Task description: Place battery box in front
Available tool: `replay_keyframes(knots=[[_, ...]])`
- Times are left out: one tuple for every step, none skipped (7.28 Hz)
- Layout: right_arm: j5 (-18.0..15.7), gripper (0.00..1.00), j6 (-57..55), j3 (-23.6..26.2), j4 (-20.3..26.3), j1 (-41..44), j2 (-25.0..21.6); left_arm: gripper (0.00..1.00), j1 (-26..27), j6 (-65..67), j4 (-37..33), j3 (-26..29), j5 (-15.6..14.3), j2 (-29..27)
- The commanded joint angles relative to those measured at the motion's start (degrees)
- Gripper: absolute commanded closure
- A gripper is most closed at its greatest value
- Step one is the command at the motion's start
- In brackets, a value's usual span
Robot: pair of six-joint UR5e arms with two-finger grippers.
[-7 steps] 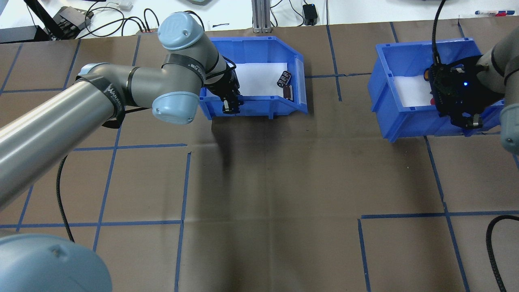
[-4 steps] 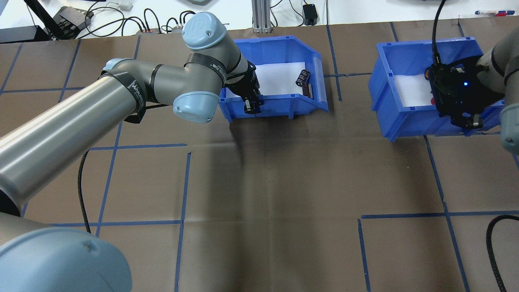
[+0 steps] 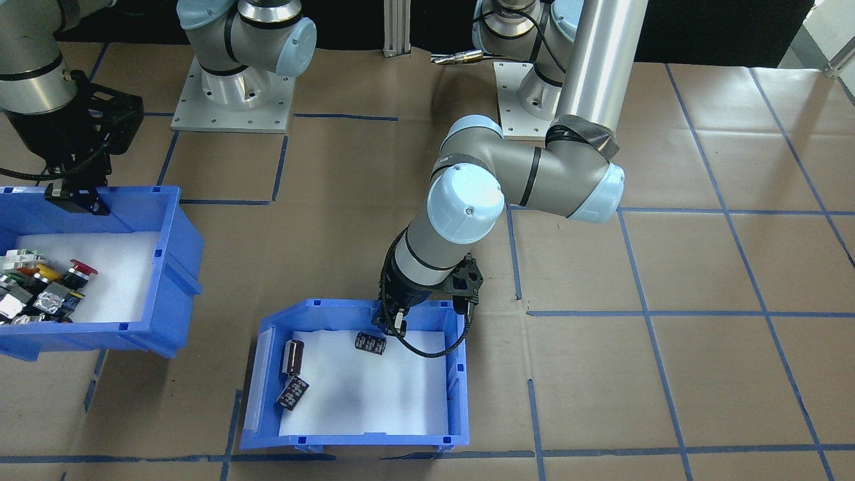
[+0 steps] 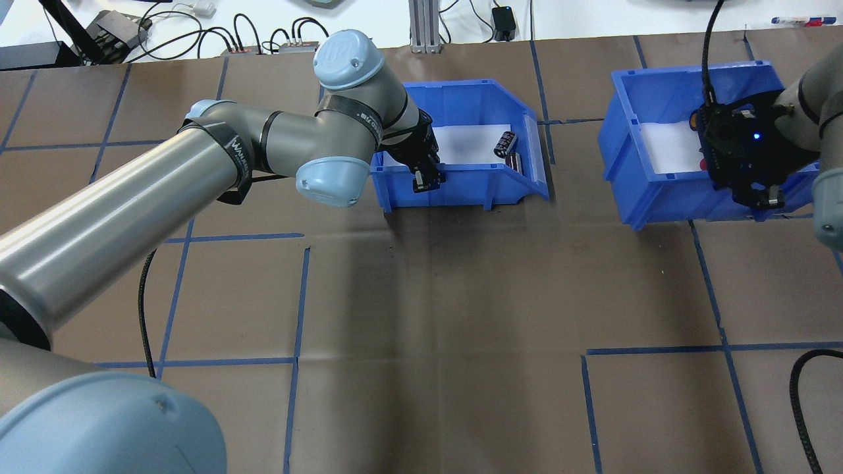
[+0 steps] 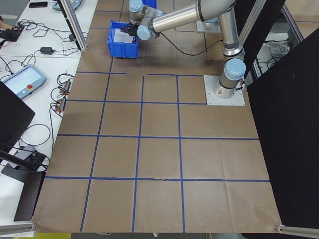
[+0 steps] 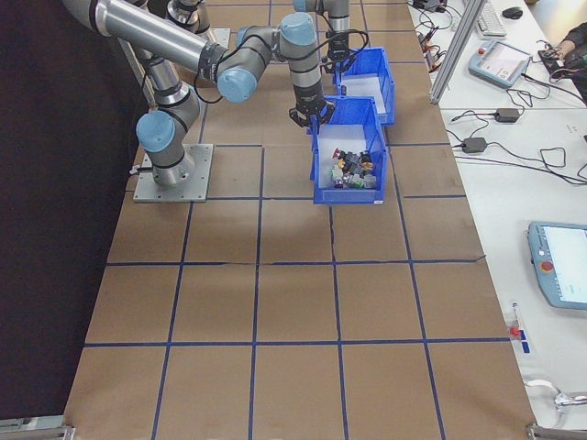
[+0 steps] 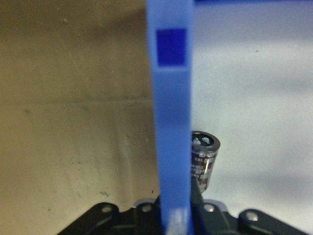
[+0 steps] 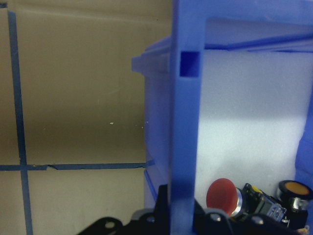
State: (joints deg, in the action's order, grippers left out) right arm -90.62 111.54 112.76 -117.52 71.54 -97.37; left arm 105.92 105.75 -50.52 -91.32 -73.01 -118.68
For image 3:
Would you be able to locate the clear silver switch block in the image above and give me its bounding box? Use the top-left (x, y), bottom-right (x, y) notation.
top-left (33, 284), bottom-right (73, 315)

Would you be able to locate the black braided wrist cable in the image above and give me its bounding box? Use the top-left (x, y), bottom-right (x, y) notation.
top-left (378, 224), bottom-right (470, 359)

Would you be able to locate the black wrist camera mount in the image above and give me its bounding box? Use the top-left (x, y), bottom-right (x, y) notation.
top-left (446, 254), bottom-right (483, 316)
top-left (79, 70), bottom-right (145, 176)

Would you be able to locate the red push button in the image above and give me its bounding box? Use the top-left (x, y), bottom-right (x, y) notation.
top-left (67, 259), bottom-right (99, 289)

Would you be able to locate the aluminium frame bar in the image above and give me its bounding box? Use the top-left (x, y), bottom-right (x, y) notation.
top-left (383, 0), bottom-right (413, 58)

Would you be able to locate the blue push-button storage bin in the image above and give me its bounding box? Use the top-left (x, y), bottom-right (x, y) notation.
top-left (0, 185), bottom-right (205, 362)

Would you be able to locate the silver metal bar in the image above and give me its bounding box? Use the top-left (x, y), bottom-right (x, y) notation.
top-left (823, 52), bottom-right (855, 79)

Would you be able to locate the white foam bin liner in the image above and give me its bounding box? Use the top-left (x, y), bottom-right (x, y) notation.
top-left (277, 329), bottom-right (450, 438)
top-left (13, 230), bottom-right (161, 325)

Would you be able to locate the blue capacitor storage bin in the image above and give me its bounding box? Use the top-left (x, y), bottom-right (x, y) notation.
top-left (239, 297), bottom-right (470, 455)

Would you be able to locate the white square base plate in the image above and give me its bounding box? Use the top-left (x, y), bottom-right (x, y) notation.
top-left (171, 55), bottom-right (297, 134)
top-left (496, 60), bottom-right (568, 142)

